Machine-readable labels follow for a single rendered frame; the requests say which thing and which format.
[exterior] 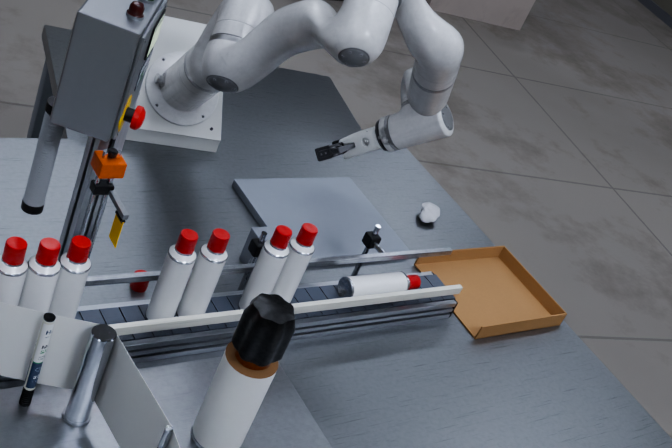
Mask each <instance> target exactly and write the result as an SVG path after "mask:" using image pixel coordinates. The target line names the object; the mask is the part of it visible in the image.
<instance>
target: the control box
mask: <svg viewBox="0 0 672 448"><path fill-rule="evenodd" d="M133 1H139V0H86V1H85V3H84V4H83V5H82V6H81V8H80V9H79V10H78V11H77V13H76V17H75V21H74V25H73V29H72V33H71V37H70V41H69V45H68V49H67V53H66V57H65V60H64V64H63V68H62V72H61V76H60V80H59V84H58V88H57V92H56V96H55V100H54V104H53V108H52V112H51V116H50V122H52V123H54V124H57V125H60V126H62V127H65V128H68V129H71V130H74V131H77V132H79V133H82V134H85V135H88V136H91V137H94V138H96V139H99V140H102V141H105V142H109V141H110V140H111V138H112V139H113V140H115V139H116V137H117V136H118V134H119V131H120V130H121V128H122V126H123V124H124V122H125V121H123V118H124V115H125V112H126V109H127V107H130V108H132V107H133V105H134V103H135V101H136V99H137V97H138V96H139V95H140V89H141V86H142V83H143V79H144V76H145V73H146V72H145V73H144V75H143V77H142V79H141V81H140V83H139V84H138V86H137V88H136V90H135V91H134V89H135V86H136V83H137V79H138V76H139V73H140V70H141V68H142V66H143V64H144V62H145V60H144V57H145V54H146V50H147V47H148V44H149V40H150V37H151V34H152V30H153V28H154V26H155V24H156V22H157V21H158V19H159V17H160V16H161V14H162V12H163V10H164V9H165V8H166V7H167V5H166V4H167V0H154V3H153V4H146V3H143V2H142V3H143V4H144V7H145V10H144V13H143V14H144V18H143V20H142V21H136V20H132V19H130V18H128V17H127V16H126V11H127V9H129V5H130V3H131V2H133Z"/></svg>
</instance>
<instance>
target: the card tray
mask: <svg viewBox="0 0 672 448"><path fill-rule="evenodd" d="M414 265H415V267H416V268H417V269H418V270H419V271H420V272H429V271H431V272H433V273H434V274H436V275H437V276H438V278H439V279H440V280H441V281H442V282H443V284H444V285H445V286H451V285H459V284H460V285H461V286H462V287H463V288H462V290H461V292H460V293H459V294H454V295H453V296H454V297H455V300H456V301H457V302H458V304H457V306H456V308H455V309H454V311H453V313H454V314H455V316H456V317H457V318H458V319H459V320H460V322H461V323H462V324H463V325H464V327H465V328H466V329H467V330H468V331H469V333H470V334H471V335H472V336H473V338H474V339H481V338H487V337H493V336H499V335H505V334H511V333H517V332H523V331H529V330H535V329H541V328H547V327H553V326H559V325H560V324H561V323H562V321H563V320H564V318H565V317H566V315H567V313H566V312H565V311H564V310H563V309H562V308H561V306H560V305H559V304H558V303H557V302H556V301H555V300H554V299H553V298H552V297H551V296H550V295H549V293H548V292H547V291H546V290H545V289H544V288H543V287H542V286H541V285H540V284H539V283H538V281H537V280H536V279H535V278H534V277H533V276H532V275H531V274H530V273H529V272H528V271H527V270H526V268H525V267H524V266H523V265H522V264H521V263H520V262H519V261H518V260H517V259H516V258H515V257H514V255H513V254H512V253H511V252H510V251H509V250H508V249H507V248H506V247H505V246H492V247H480V248H468V249H456V250H453V251H452V253H451V255H443V256H432V257H420V258H417V260H416V261H415V263H414Z"/></svg>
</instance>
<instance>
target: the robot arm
mask: <svg viewBox="0 0 672 448"><path fill-rule="evenodd" d="M394 17H395V18H396V20H397V23H398V25H399V28H400V31H401V33H402V36H403V38H404V41H405V43H406V45H407V47H408V49H409V51H410V53H411V54H412V56H413V57H414V58H415V60H414V64H413V68H410V69H408V70H406V71H405V72H404V74H403V76H402V81H401V110H400V111H399V112H397V113H394V114H391V115H387V116H384V117H381V118H380V120H378V121H377V122H376V124H375V126H374V127H371V128H368V129H364V130H361V131H359V132H356V133H353V134H351V135H349V136H347V137H345V138H342V139H339V140H335V141H333V142H332V145H331V146H330V145H327V146H323V147H319V148H316V149H315V153H316V156H317V159H318V161H319V162H320V161H324V160H327V159H331V158H334V157H335V156H338V155H341V154H344V153H345V154H344V155H343V158H344V159H348V158H351V157H355V156H358V155H362V154H365V153H369V152H372V151H375V150H378V149H381V148H382V149H383V150H384V151H389V152H393V151H397V150H400V149H404V148H408V147H412V146H415V145H419V144H423V143H427V142H430V141H434V140H438V139H442V138H445V137H449V136H451V135H452V133H453V130H454V121H453V116H452V113H451V111H450V108H449V107H448V105H447V104H446V103H447V101H448V99H449V96H450V93H451V91H452V88H453V85H454V82H455V80H456V77H457V74H458V71H459V68H460V65H461V61H462V58H463V54H464V42H463V39H462V37H461V35H460V33H459V32H458V31H457V30H456V29H455V28H454V27H453V26H451V25H450V24H449V23H447V22H446V21H445V20H443V19H442V18H441V17H440V16H438V15H437V14H436V13H435V12H434V11H433V10H432V9H431V7H430V6H429V5H428V3H427V2H426V0H344V1H343V4H342V6H341V8H340V10H339V11H338V13H336V11H335V10H334V9H333V8H332V7H331V6H330V5H329V4H328V3H326V2H325V1H322V0H302V1H299V2H295V3H292V4H289V5H287V6H284V7H282V8H280V9H278V10H276V11H275V12H274V8H273V5H272V3H271V2H270V0H223V1H222V2H221V4H220V5H219V6H218V8H217V9H216V11H215V12H214V14H213V15H212V17H211V19H210V20H209V22H208V24H207V25H206V27H205V29H204V30H203V32H202V34H201V36H200V37H199V39H198V41H197V42H196V44H195V45H193V46H192V47H191V48H190V49H189V50H188V51H187V52H170V53H167V54H164V55H162V56H161V57H159V58H158V59H157V60H156V61H155V62H154V63H153V64H152V65H151V67H150V68H149V70H148V72H147V75H146V79H145V90H146V95H147V98H148V101H149V103H150V105H151V106H152V108H153V109H154V111H155V112H156V113H157V114H158V115H159V116H160V117H162V118H163V119H164V120H166V121H168V122H170V123H172V124H175V125H179V126H192V125H196V124H199V123H201V122H203V121H204V120H206V119H207V118H208V117H209V116H210V115H211V114H212V113H213V112H214V110H215V108H216V106H217V104H218V99H219V92H220V91H221V92H224V93H238V92H242V91H245V90H247V89H249V88H251V87H252V86H254V85H255V84H257V83H258V82H259V81H261V80H262V79H263V78H265V77H266V76H267V75H269V74H270V73H271V72H272V71H273V70H275V69H276V68H277V67H278V66H279V65H281V64H282V63H283V62H285V61H286V60H288V59H289V58H291V57H292V56H294V55H297V54H299V53H303V52H307V51H312V50H316V49H325V50H326V51H327V52H328V53H329V54H330V55H331V56H332V57H333V58H334V59H335V60H336V61H338V62H339V63H341V64H343V65H345V66H348V67H363V66H366V65H368V64H370V63H372V62H373V61H375V60H376V59H377V58H378V57H379V55H380V54H381V53H382V51H383V49H384V47H385V44H386V41H387V39H388V36H389V33H390V30H391V26H392V23H393V20H394Z"/></svg>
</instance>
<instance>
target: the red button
mask: <svg viewBox="0 0 672 448"><path fill-rule="evenodd" d="M145 115H146V111H145V109H144V107H143V106H140V105H138V106H137V107H136V109H133V108H130V107H127V109H126V112H125V115H124V118H123V121H126V122H129V123H131V124H130V128H131V129H133V130H137V129H139V128H140V127H141V126H142V124H143V122H144V119H145Z"/></svg>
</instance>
